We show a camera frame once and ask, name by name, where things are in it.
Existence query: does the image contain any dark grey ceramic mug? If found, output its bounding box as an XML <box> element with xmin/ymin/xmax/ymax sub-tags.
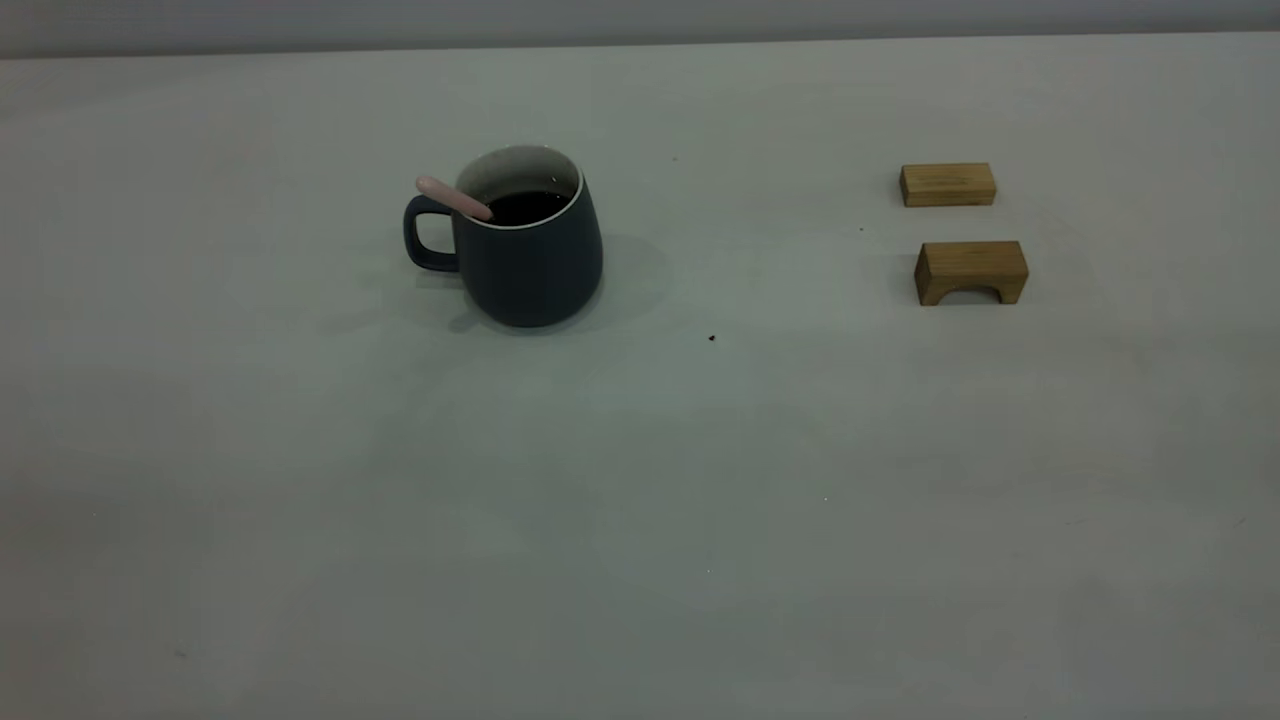
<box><xmin>403</xmin><ymin>145</ymin><xmax>605</xmax><ymax>329</ymax></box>

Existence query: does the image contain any pink-handled metal spoon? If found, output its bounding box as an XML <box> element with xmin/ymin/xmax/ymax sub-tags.
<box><xmin>415</xmin><ymin>176</ymin><xmax>495</xmax><ymax>222</ymax></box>

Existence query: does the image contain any arched wooden block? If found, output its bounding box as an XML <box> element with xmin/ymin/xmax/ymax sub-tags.
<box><xmin>914</xmin><ymin>240</ymin><xmax>1030</xmax><ymax>307</ymax></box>

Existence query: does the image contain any flat rectangular wooden block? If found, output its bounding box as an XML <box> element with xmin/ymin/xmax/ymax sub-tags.
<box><xmin>899</xmin><ymin>163</ymin><xmax>998</xmax><ymax>208</ymax></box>

